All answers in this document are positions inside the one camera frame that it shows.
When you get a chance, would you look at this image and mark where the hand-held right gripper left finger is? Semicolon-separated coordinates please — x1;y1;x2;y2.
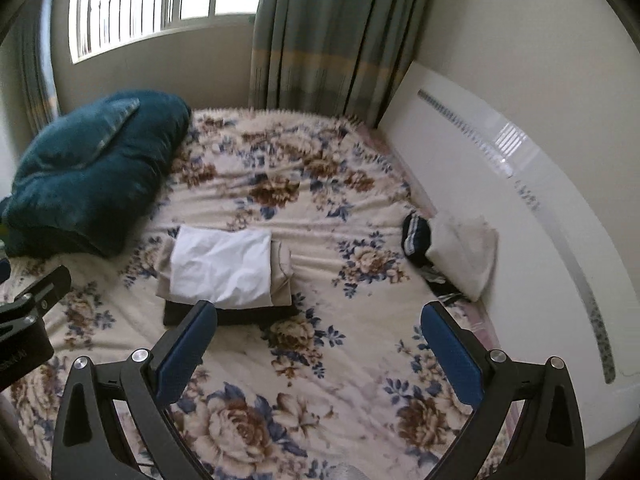
51;300;219;480

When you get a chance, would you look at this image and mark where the white t-shirt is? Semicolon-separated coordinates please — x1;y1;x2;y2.
170;225;273;309

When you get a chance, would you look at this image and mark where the black folded garment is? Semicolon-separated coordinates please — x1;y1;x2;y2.
164;300;301;329

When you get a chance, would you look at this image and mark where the dark striped cloth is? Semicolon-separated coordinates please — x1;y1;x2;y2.
402;211;433;267

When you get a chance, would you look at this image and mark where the dark patterned cloth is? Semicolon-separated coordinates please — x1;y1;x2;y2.
422;262;469;307

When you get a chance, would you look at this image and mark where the floral bed sheet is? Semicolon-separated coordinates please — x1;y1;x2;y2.
0;106;516;480

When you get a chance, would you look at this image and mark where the wide grey-green curtain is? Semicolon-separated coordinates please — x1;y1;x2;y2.
249;0;441;128

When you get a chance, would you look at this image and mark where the beige garment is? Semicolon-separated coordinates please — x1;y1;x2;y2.
156;232;293;311

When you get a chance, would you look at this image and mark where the white headboard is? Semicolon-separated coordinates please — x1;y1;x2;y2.
377;60;640;448

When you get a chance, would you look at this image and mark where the white folded cloth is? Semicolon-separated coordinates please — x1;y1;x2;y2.
427;214;499;302

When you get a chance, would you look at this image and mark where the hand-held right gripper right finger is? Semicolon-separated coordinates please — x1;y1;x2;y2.
420;301;586;480

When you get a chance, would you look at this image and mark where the barred window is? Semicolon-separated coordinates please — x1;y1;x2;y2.
67;0;266;65

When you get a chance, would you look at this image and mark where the teal folded quilt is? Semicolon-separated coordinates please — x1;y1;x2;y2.
0;90;193;259

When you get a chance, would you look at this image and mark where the teal pillow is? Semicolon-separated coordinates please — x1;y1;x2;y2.
20;91;142;171

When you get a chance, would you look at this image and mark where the narrow grey-green curtain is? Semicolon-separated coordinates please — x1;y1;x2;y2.
10;0;63;126

